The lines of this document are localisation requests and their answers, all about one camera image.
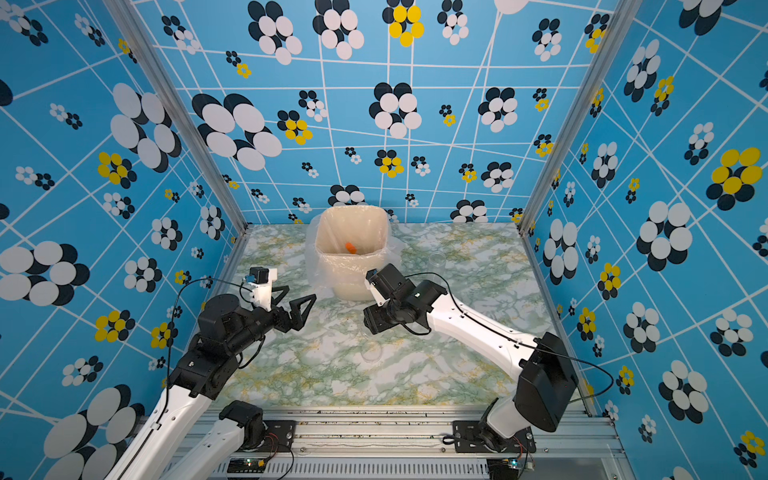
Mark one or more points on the right green circuit board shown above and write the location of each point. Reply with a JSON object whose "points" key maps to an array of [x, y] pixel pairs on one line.
{"points": [[502, 469]]}

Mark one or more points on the left green circuit board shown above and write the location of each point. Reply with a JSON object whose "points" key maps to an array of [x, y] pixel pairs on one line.
{"points": [[247, 466]]}

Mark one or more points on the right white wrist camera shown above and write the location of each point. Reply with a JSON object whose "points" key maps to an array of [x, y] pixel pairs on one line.
{"points": [[378, 283]]}

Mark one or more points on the aluminium corner post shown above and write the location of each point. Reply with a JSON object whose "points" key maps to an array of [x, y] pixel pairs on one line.
{"points": [[128, 22], [621, 21]]}

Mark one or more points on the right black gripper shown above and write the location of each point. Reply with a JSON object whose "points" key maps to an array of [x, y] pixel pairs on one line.
{"points": [[374, 320]]}

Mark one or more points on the right aluminium corner post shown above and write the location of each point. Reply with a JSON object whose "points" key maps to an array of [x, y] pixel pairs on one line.
{"points": [[621, 21]]}

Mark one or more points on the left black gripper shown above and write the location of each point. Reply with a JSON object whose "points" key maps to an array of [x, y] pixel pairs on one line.
{"points": [[297, 318]]}

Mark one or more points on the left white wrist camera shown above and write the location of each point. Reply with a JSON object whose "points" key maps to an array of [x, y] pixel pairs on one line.
{"points": [[258, 287]]}

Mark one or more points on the clear plastic bin liner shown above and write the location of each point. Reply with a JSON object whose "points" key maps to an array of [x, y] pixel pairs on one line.
{"points": [[336, 252]]}

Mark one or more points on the cream plastic trash bin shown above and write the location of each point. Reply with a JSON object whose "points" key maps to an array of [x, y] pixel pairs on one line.
{"points": [[353, 249]]}

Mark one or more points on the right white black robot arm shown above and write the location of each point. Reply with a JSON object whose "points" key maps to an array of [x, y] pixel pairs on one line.
{"points": [[544, 373]]}

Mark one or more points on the left aluminium corner post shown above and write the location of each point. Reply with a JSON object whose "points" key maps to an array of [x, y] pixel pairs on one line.
{"points": [[128, 22]]}

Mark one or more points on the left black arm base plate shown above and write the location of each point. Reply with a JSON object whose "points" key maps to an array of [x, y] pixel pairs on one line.
{"points": [[270, 436]]}

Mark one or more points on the green circuit board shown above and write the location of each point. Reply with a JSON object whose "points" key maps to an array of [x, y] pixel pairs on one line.
{"points": [[247, 466], [502, 469]]}

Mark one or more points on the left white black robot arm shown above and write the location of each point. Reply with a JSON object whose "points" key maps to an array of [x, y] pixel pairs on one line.
{"points": [[225, 330]]}

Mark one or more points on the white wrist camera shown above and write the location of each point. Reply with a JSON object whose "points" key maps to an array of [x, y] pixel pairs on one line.
{"points": [[258, 287], [378, 283]]}

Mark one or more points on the aluminium front rail frame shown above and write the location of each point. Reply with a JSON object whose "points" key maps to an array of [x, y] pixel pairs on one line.
{"points": [[414, 442]]}

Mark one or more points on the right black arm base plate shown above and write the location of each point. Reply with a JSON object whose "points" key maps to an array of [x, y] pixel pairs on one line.
{"points": [[478, 438]]}

